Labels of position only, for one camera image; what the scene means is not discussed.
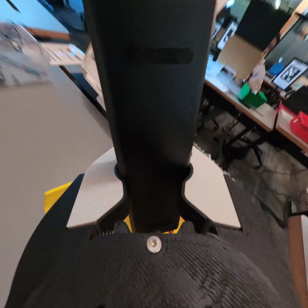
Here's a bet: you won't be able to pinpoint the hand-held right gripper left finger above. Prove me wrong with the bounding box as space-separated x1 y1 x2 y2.
66 147 130 229

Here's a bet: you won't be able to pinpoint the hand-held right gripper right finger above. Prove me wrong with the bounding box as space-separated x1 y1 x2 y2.
183 145 242 234

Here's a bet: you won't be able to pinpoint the yellow plastic bin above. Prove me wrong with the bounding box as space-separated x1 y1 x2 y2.
44 182 186 234

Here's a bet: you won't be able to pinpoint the black usb hub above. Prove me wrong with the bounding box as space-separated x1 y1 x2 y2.
82 0 216 233

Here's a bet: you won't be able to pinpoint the clear plastic bin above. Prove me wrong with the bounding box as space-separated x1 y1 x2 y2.
0 22 52 86

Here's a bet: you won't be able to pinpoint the grey desk with wood edge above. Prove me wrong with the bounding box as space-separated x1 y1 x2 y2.
287 214 308 308
275 108 308 153
205 54 278 132

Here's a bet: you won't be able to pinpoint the green plastic bin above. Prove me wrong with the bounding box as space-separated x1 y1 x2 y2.
238 82 268 108

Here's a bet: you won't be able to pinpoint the black desk pad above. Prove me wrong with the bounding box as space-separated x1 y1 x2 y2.
59 65 107 118

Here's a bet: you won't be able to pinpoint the red plastic bin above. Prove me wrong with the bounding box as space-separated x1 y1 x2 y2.
290 111 308 144

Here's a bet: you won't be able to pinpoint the plain wooden board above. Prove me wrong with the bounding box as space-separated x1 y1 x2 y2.
217 34 263 80

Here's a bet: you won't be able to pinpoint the blue container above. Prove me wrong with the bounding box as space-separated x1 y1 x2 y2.
268 57 285 76

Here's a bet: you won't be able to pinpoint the white laminated checklist sheet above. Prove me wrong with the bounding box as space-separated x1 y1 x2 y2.
41 43 86 66

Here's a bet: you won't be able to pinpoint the black white marker sign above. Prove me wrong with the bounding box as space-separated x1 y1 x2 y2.
272 58 308 91
217 20 239 50

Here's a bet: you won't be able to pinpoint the black monitor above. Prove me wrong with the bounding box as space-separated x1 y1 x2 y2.
235 0 293 45

